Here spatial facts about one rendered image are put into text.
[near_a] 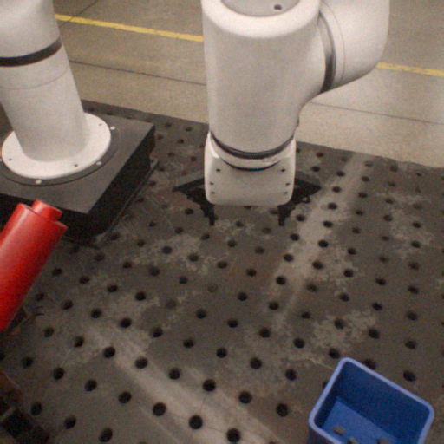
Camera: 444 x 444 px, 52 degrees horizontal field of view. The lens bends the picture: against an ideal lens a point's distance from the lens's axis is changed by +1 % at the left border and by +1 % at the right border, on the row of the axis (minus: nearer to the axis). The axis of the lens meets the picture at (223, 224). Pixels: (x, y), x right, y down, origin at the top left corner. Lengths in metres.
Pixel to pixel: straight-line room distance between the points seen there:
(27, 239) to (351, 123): 2.28
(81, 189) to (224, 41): 0.49
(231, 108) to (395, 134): 2.06
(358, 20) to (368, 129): 2.02
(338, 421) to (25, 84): 0.64
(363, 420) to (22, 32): 0.68
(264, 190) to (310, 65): 0.17
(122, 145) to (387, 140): 1.70
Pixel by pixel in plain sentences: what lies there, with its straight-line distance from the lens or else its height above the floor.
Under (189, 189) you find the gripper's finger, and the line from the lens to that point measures 0.53.
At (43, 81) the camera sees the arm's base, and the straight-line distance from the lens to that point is 0.76.
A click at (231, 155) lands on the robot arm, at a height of 1.02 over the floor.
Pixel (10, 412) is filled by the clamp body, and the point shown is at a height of 0.80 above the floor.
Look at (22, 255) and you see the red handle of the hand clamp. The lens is 0.20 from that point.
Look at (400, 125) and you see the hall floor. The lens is 2.48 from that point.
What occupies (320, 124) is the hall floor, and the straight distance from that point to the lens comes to 2.38.
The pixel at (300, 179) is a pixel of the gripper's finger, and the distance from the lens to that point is 0.52.
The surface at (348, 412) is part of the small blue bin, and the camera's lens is 0.64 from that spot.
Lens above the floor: 1.28
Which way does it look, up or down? 46 degrees down
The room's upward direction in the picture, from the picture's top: straight up
